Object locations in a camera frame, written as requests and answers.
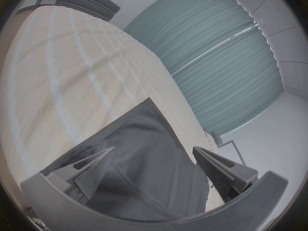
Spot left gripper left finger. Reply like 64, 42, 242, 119
48, 146, 115, 200

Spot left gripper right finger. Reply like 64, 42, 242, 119
192, 146, 258, 200

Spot black T-shirt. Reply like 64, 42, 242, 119
40, 97, 210, 222

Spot bed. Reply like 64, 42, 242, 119
0, 5, 247, 214

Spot white printed pillow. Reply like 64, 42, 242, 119
203, 128, 220, 154

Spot blue-green curtain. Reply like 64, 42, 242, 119
123, 0, 257, 76
171, 26, 285, 135

